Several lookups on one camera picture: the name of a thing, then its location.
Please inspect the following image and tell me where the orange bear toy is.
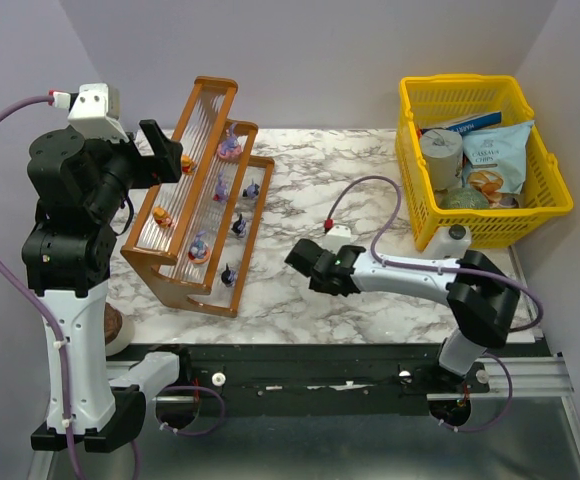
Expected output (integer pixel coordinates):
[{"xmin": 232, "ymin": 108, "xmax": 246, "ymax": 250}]
[
  {"xmin": 152, "ymin": 206, "xmax": 173, "ymax": 229},
  {"xmin": 180, "ymin": 154, "xmax": 196, "ymax": 175}
]

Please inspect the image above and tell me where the green round item in basket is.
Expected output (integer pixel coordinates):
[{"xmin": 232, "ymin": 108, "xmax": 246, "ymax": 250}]
[{"xmin": 439, "ymin": 187, "xmax": 490, "ymax": 210}]

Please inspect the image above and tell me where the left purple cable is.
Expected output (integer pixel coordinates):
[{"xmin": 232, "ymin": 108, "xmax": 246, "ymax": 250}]
[{"xmin": 0, "ymin": 92, "xmax": 144, "ymax": 480}]

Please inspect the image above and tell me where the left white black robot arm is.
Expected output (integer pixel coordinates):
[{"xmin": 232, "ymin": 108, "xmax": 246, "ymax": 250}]
[{"xmin": 22, "ymin": 120, "xmax": 182, "ymax": 453}]

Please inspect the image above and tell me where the light blue chips bag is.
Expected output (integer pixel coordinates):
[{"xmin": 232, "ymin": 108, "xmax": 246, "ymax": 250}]
[{"xmin": 462, "ymin": 120, "xmax": 534, "ymax": 197}]

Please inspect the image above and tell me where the purple donkey red base toy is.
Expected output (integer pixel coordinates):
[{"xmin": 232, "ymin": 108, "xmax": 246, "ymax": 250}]
[{"xmin": 213, "ymin": 171, "xmax": 229, "ymax": 204}]

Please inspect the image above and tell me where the black hat donkey toy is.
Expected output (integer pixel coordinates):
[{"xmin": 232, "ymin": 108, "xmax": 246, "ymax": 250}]
[
  {"xmin": 231, "ymin": 213, "xmax": 247, "ymax": 238},
  {"xmin": 220, "ymin": 264, "xmax": 237, "ymax": 288}
]

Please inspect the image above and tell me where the grey cylindrical canister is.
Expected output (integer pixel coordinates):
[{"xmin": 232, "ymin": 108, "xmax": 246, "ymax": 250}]
[{"xmin": 419, "ymin": 129, "xmax": 463, "ymax": 191}]

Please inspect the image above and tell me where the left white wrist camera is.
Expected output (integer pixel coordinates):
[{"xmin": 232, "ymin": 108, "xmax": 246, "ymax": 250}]
[{"xmin": 49, "ymin": 83, "xmax": 130, "ymax": 144}]

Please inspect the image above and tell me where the dark blue box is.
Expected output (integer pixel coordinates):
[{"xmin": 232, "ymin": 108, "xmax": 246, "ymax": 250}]
[{"xmin": 419, "ymin": 111, "xmax": 502, "ymax": 135}]

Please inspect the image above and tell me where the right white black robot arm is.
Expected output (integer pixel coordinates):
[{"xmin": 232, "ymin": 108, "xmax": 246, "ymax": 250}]
[{"xmin": 285, "ymin": 239, "xmax": 521, "ymax": 378}]

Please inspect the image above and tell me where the white bottle grey cap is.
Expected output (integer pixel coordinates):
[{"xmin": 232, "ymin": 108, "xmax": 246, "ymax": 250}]
[{"xmin": 422, "ymin": 224, "xmax": 472, "ymax": 260}]

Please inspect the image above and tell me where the brown topped white roll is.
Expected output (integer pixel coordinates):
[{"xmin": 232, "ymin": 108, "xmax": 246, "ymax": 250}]
[{"xmin": 104, "ymin": 303, "xmax": 135, "ymax": 357}]

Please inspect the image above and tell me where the black hat donkey toy back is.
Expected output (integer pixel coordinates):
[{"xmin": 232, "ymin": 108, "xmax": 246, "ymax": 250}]
[{"xmin": 231, "ymin": 213, "xmax": 247, "ymax": 238}]

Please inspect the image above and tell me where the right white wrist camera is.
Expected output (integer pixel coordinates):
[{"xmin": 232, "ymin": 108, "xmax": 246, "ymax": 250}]
[{"xmin": 322, "ymin": 218, "xmax": 352, "ymax": 253}]

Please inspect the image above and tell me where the black hat donkey toy front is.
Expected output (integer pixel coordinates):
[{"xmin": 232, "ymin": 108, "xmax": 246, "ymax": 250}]
[{"xmin": 220, "ymin": 264, "xmax": 237, "ymax": 288}]

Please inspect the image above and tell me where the brown tiered acrylic shelf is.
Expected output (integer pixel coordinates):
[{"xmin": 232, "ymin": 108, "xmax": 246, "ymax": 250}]
[{"xmin": 121, "ymin": 76, "xmax": 275, "ymax": 317}]

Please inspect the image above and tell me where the yellow plastic basket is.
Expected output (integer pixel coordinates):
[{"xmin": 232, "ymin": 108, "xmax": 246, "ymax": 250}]
[{"xmin": 396, "ymin": 74, "xmax": 574, "ymax": 250}]

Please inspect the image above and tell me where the orange bear toy back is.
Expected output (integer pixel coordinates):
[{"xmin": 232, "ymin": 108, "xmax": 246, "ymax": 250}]
[{"xmin": 180, "ymin": 154, "xmax": 196, "ymax": 175}]

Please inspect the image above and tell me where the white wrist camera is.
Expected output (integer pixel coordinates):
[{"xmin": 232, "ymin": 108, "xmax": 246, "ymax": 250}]
[
  {"xmin": 49, "ymin": 83, "xmax": 130, "ymax": 144},
  {"xmin": 322, "ymin": 218, "xmax": 352, "ymax": 253}
]

